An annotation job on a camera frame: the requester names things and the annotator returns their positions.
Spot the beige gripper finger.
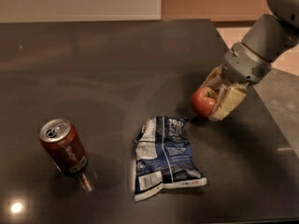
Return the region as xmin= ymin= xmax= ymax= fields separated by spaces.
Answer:
xmin=208 ymin=83 xmax=248 ymax=121
xmin=201 ymin=65 xmax=227 ymax=92

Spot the red apple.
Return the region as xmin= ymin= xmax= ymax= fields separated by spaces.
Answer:
xmin=191 ymin=87 xmax=217 ymax=119

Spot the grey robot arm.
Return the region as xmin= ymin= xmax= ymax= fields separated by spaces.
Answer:
xmin=197 ymin=0 xmax=299 ymax=120

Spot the blue chip bag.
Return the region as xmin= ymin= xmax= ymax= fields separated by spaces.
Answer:
xmin=135 ymin=116 xmax=207 ymax=202

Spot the red soda can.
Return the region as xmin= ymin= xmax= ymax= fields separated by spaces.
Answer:
xmin=39 ymin=119 xmax=88 ymax=175

